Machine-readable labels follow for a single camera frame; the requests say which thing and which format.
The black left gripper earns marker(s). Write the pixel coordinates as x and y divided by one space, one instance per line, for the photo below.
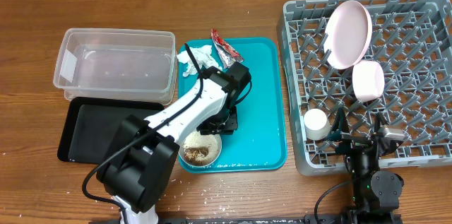
208 129

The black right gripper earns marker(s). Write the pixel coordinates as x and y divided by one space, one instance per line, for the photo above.
358 139

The grey bowl with rice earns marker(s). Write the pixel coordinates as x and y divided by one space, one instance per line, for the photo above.
200 150

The white paper cup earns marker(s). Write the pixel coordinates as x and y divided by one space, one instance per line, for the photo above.
316 124

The small pink bowl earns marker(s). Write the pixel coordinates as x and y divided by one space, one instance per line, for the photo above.
368 80

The red foil wrapper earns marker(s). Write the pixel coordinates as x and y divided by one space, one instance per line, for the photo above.
227 53

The white tissue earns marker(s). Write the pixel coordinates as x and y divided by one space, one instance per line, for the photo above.
203 57

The large pink plate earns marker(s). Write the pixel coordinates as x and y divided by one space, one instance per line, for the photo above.
348 34

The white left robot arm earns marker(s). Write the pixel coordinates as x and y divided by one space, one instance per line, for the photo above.
137 166

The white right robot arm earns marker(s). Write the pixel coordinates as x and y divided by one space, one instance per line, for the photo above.
375 192

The grey dishwasher rack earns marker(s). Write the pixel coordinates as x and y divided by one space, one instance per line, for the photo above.
411 39

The teal plastic tray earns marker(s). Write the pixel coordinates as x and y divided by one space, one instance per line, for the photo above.
260 142

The clear plastic container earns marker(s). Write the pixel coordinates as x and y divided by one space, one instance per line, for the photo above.
121 64

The black plastic tray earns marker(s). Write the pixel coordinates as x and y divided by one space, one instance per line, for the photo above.
91 124

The black rail at bottom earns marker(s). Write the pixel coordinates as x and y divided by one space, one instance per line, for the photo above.
307 219

